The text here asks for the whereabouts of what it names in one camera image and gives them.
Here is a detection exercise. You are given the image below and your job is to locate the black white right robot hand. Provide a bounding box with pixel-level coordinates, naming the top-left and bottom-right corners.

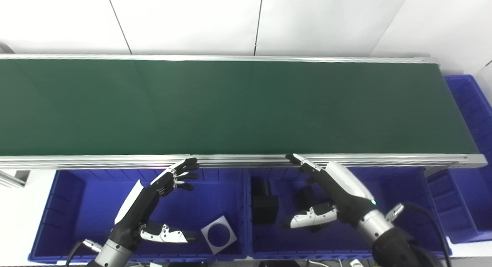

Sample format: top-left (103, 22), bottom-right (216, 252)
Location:
top-left (281, 154), bottom-right (379, 230)

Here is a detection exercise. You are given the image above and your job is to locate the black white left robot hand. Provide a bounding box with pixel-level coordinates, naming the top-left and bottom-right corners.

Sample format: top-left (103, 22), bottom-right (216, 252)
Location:
top-left (110, 157), bottom-right (200, 252)

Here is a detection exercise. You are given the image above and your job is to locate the black cylinder-on-block part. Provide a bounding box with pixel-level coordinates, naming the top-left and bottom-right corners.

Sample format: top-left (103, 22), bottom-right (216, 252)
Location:
top-left (295, 185), bottom-right (334, 233)
top-left (251, 179), bottom-right (280, 226)

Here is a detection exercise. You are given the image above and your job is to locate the blue plastic bin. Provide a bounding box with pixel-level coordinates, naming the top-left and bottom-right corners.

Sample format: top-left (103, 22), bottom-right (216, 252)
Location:
top-left (246, 166), bottom-right (452, 260)
top-left (425, 75), bottom-right (492, 244)
top-left (28, 168), bottom-right (248, 264)

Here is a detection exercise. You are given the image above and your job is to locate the green conveyor belt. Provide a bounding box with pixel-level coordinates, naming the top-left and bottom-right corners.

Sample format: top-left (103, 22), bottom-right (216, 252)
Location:
top-left (0, 59), bottom-right (480, 156)
top-left (0, 53), bottom-right (488, 171)

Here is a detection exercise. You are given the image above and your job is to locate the aluminium conveyor leg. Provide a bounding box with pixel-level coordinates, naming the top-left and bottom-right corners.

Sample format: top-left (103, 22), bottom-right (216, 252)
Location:
top-left (0, 169), bottom-right (30, 189)

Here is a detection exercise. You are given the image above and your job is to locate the white square plate with hole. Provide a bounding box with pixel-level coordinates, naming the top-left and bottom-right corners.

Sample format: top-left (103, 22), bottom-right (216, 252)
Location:
top-left (201, 216), bottom-right (238, 255)

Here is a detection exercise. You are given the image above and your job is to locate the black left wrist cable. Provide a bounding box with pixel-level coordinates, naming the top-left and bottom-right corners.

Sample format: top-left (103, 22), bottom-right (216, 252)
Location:
top-left (65, 239), bottom-right (102, 267)

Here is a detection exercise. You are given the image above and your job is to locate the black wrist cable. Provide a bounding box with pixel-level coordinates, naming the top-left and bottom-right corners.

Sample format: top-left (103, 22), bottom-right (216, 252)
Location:
top-left (386, 202), bottom-right (453, 267)
top-left (65, 239), bottom-right (102, 267)

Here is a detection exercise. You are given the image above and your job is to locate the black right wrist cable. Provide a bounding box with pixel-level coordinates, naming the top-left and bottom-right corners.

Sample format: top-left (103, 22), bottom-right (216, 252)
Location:
top-left (386, 202), bottom-right (453, 267)

